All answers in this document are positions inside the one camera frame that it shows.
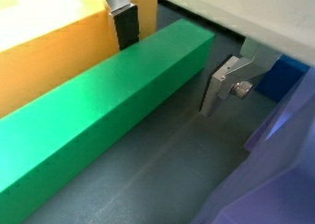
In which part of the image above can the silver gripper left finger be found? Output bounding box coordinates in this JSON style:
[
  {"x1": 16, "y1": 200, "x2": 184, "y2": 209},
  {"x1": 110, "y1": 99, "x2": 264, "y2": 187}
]
[{"x1": 105, "y1": 0, "x2": 138, "y2": 50}]

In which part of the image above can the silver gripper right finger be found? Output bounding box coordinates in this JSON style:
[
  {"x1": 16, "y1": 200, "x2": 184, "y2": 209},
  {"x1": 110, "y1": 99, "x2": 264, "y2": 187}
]
[{"x1": 199, "y1": 38, "x2": 280, "y2": 117}]

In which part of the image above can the green rectangular bar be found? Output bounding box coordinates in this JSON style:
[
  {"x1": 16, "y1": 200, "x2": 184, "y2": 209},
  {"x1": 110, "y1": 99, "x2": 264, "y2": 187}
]
[{"x1": 0, "y1": 19, "x2": 213, "y2": 224}]

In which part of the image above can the yellow slotted board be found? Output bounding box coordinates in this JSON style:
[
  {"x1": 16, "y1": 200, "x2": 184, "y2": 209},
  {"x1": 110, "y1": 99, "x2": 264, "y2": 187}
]
[{"x1": 0, "y1": 0, "x2": 159, "y2": 120}]

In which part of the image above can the blue rectangular bar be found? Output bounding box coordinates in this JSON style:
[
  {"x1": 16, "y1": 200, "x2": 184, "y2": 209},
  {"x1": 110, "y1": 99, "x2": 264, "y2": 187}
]
[{"x1": 256, "y1": 55, "x2": 309, "y2": 102}]

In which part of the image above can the purple branched block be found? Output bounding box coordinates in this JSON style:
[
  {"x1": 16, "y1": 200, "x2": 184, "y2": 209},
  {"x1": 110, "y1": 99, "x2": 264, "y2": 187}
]
[{"x1": 191, "y1": 68, "x2": 315, "y2": 224}]

